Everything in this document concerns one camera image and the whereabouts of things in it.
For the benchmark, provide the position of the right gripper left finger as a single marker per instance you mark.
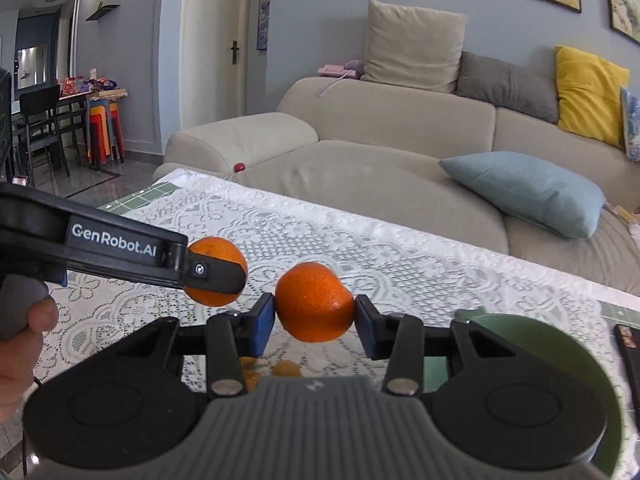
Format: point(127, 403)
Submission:
point(232, 336)

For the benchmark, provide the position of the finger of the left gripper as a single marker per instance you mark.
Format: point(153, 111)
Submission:
point(211, 274)

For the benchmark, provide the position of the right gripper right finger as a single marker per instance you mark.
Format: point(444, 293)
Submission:
point(396, 339)

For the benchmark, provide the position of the orange tangerine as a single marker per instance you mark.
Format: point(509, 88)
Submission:
point(216, 247)
point(312, 303)

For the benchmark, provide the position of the person's left hand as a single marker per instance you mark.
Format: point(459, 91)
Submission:
point(19, 356)

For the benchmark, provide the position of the green grid table mat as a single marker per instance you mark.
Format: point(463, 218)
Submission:
point(139, 199)

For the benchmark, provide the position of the white lace tablecloth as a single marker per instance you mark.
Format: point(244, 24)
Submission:
point(400, 269)

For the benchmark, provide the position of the small red ball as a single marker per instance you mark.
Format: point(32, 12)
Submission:
point(239, 167)

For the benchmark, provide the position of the stacked colourful stools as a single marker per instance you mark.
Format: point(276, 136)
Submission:
point(106, 140)

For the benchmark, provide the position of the black dining chair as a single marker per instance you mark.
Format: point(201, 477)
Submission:
point(40, 112)

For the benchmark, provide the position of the green plastic colander bowl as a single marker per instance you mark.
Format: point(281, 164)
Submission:
point(522, 395)

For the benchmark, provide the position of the dining table with clutter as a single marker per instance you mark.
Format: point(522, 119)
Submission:
point(73, 118)

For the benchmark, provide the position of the light blue pillow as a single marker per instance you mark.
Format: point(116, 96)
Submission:
point(531, 189)

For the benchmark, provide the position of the beige sofa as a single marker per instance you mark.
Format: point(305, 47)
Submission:
point(374, 150)

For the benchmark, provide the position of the black notebook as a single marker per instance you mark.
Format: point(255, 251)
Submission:
point(628, 344)

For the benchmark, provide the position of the pink telephone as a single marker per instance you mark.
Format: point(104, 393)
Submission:
point(338, 73)

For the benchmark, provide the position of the grey back cushion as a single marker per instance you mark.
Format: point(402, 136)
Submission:
point(508, 86)

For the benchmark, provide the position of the beige back cushion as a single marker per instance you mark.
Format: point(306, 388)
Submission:
point(413, 47)

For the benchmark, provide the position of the yellow cushion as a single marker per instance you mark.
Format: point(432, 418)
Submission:
point(589, 95)

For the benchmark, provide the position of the blue floral cushion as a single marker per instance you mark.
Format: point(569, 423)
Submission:
point(631, 124)

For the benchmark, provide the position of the cream door with handle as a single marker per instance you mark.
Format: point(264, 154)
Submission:
point(210, 60)

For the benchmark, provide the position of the black wall shelf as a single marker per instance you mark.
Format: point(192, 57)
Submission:
point(102, 9)

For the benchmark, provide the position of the wall picture by door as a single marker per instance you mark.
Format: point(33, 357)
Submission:
point(263, 25)

